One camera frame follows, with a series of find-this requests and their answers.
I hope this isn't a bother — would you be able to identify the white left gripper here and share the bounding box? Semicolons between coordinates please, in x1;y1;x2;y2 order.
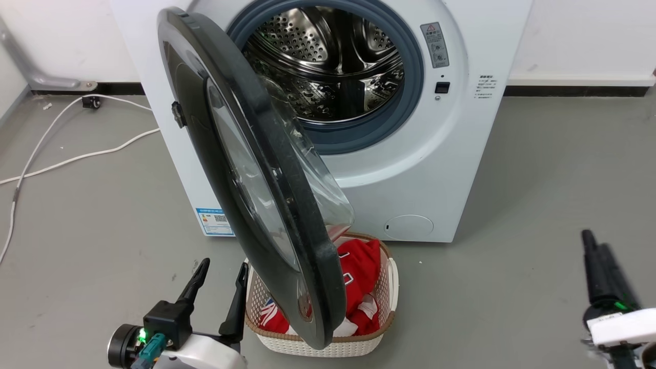
143;257;250;369

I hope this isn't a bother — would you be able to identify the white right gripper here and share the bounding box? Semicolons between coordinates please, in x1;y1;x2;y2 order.
581;229;656;369

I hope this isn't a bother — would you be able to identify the dark grey washing machine door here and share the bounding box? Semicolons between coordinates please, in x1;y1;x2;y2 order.
156;6;355;351

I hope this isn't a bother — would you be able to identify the white front-load washing machine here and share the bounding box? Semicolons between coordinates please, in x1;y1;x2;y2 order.
109;0;534;244

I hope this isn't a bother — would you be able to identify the grey-blue rubber door gasket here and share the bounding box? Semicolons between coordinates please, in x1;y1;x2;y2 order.
227;0;425;156

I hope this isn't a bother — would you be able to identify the blue energy label sticker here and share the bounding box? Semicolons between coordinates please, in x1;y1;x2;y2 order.
195;207;236;237

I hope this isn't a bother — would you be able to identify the red and white garment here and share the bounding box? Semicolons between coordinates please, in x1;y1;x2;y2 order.
258;238;383;337

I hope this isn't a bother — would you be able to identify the white woven laundry basket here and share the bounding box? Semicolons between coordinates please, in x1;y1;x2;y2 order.
244;232;400;358

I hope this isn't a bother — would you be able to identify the black baseboard strip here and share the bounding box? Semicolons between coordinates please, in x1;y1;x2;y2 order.
31;81;147;96
503;86;649;98

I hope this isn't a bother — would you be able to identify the round white filter cover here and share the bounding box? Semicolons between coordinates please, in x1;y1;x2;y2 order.
384;214;435;241

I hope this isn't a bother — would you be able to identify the grey warning sticker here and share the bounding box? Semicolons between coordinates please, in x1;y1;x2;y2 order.
420;22;450;69

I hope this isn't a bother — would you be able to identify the stainless steel washer drum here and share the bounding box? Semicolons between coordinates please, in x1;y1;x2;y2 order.
243;5;405;124

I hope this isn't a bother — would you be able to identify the teal cable connector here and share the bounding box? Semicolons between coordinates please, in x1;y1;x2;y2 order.
130;333;168;369

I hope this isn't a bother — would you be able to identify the thick white cable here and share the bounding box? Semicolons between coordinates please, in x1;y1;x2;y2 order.
0;128;161;186

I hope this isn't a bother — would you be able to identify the thin white cable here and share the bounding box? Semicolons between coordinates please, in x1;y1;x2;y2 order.
0;94;153;265

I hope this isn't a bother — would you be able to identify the grey metal wall bracket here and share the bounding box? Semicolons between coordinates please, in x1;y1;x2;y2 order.
0;15;98;92

